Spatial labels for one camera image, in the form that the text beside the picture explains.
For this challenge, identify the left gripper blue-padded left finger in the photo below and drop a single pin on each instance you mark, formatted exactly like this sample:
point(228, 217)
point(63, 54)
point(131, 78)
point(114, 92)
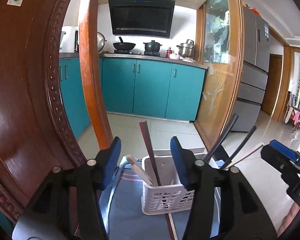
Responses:
point(107, 164)

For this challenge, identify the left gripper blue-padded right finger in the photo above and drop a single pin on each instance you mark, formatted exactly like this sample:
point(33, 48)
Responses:
point(184, 161)

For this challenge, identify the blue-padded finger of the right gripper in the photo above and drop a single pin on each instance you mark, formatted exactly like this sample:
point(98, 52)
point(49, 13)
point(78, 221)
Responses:
point(284, 150)
point(290, 170)

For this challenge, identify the cream white chopstick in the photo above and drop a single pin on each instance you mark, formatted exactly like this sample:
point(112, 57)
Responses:
point(132, 160)

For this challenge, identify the black chopstick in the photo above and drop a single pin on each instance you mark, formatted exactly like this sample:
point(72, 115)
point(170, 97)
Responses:
point(241, 145)
point(221, 138)

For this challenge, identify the teal lower kitchen cabinets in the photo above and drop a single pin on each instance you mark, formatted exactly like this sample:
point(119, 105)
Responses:
point(134, 86)

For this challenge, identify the person's right hand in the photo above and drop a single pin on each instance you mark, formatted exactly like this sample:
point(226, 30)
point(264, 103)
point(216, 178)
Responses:
point(288, 218)

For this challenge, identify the clothes drying rack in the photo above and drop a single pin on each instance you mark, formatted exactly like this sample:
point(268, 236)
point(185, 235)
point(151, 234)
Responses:
point(292, 114)

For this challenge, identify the white plastic utensil basket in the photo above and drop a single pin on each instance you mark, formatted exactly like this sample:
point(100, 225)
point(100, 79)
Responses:
point(170, 196)

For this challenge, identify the blue striped cloth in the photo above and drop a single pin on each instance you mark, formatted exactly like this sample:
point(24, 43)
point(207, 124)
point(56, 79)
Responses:
point(122, 214)

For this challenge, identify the brown wooden door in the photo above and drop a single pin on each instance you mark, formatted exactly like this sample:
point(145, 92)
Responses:
point(273, 83)

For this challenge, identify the carved dark wooden chair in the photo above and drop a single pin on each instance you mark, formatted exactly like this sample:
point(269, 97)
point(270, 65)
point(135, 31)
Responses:
point(48, 189)

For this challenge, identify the silver multi-door refrigerator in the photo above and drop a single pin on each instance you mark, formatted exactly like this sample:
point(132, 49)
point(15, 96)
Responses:
point(254, 73)

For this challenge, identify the red small container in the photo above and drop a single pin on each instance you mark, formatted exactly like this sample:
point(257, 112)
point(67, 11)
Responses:
point(168, 53)

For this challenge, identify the stainless steel stockpot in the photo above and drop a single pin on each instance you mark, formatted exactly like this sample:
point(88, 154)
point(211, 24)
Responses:
point(186, 49)

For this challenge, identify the black wok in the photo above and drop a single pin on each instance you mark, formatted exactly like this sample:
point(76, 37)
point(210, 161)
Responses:
point(121, 45)

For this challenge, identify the black cooking pot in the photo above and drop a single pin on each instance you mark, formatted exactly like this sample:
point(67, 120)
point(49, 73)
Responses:
point(152, 46)

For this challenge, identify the black range hood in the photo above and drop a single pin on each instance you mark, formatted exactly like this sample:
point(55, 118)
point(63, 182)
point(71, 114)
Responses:
point(141, 17)

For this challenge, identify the glass sliding door wooden frame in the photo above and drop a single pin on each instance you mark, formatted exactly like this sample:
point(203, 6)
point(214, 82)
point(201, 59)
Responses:
point(219, 47)

